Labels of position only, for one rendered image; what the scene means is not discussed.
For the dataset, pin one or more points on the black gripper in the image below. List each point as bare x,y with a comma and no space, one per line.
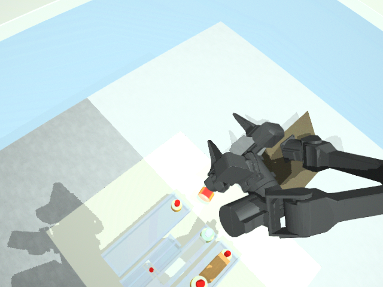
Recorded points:
266,135

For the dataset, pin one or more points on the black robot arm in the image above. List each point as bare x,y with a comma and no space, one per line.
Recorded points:
307,211

